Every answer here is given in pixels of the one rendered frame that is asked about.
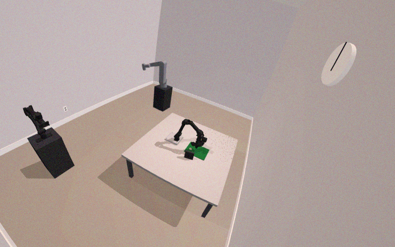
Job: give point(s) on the green circuit board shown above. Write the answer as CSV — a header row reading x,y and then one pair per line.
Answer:
x,y
200,152

